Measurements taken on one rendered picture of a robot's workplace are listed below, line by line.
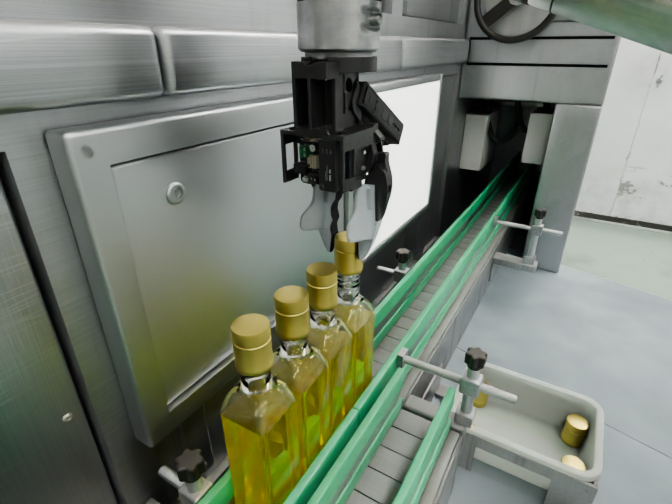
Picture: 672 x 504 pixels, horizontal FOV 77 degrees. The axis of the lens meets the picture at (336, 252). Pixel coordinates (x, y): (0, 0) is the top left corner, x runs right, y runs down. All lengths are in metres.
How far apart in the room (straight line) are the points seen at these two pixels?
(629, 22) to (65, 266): 0.52
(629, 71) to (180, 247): 3.84
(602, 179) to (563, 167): 2.85
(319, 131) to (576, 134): 1.02
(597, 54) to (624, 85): 2.77
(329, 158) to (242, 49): 0.18
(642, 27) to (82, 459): 0.66
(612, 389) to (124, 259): 0.93
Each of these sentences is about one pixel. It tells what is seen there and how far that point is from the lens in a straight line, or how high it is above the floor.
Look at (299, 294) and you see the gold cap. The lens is 0.41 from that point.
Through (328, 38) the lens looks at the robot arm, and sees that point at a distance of 0.40.
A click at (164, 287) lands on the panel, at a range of 0.47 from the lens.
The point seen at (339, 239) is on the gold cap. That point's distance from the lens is 0.48.
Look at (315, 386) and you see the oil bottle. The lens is 0.46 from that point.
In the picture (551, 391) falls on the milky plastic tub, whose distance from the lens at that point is 0.86.
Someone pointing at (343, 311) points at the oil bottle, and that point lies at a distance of 0.52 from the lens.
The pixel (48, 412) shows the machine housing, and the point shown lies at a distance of 0.50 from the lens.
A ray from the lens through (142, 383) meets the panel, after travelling 0.49.
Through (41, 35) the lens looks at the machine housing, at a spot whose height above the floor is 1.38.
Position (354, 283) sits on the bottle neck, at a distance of 0.51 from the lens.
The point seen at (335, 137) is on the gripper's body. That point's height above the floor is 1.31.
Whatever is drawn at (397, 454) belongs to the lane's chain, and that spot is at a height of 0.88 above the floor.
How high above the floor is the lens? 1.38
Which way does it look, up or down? 26 degrees down
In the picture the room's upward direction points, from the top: straight up
